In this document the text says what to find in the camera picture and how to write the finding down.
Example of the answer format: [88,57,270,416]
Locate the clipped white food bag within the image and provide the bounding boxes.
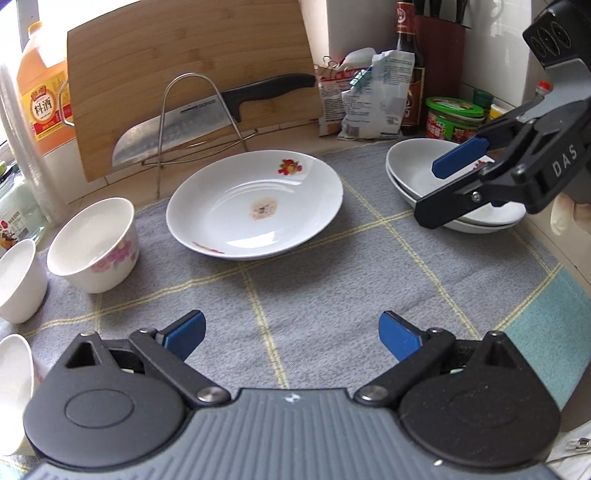
[315,55,370,137]

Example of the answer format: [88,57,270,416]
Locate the checkered grey teal cloth mat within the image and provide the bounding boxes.
[0,138,591,462]

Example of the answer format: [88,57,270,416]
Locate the cooking wine jug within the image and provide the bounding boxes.
[16,21,77,141]

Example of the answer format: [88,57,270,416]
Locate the bamboo cutting board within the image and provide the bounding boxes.
[66,0,324,183]

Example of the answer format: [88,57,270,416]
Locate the green lidded sauce jar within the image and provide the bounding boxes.
[425,96,485,141]

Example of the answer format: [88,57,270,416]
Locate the metal wire rack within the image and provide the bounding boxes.
[142,72,259,199]

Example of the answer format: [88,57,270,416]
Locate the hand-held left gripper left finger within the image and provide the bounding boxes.
[65,310,230,409]

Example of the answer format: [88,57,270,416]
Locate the black handled kitchen knife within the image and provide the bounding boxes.
[112,73,317,168]

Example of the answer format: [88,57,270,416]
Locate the dark soy sauce bottle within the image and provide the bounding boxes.
[394,1,428,137]

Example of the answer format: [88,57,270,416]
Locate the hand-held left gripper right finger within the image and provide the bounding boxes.
[353,311,520,409]

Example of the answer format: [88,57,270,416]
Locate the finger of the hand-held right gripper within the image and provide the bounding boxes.
[414,159,527,230]
[433,102,555,180]

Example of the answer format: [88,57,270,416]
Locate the white ceramic bowl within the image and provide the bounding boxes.
[0,239,49,324]

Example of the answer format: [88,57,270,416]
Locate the white bowls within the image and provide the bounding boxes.
[385,137,527,224]

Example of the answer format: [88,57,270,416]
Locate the dark red knife block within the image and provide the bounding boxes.
[413,14,467,100]

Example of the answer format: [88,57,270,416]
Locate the person's right hand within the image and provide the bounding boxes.
[549,194,591,237]

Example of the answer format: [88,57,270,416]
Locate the white printed plastic bag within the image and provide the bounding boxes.
[336,50,416,141]

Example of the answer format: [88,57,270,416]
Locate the white bowl with pink flowers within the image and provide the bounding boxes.
[46,197,140,295]
[0,335,35,455]

